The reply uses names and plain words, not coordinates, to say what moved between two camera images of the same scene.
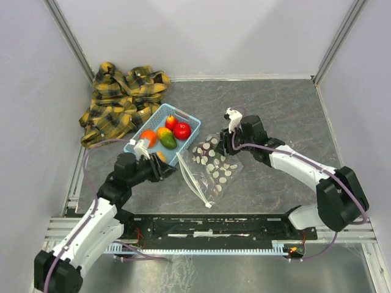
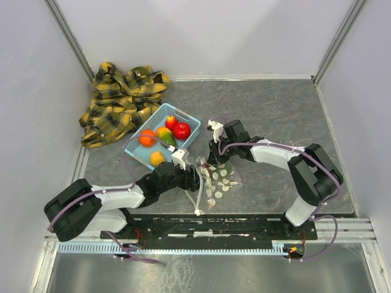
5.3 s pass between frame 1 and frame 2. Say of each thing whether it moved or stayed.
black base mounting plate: stayed
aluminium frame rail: stayed
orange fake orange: stayed
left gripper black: moved
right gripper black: moved
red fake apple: stayed
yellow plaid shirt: stayed
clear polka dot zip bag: moved
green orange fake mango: stayed
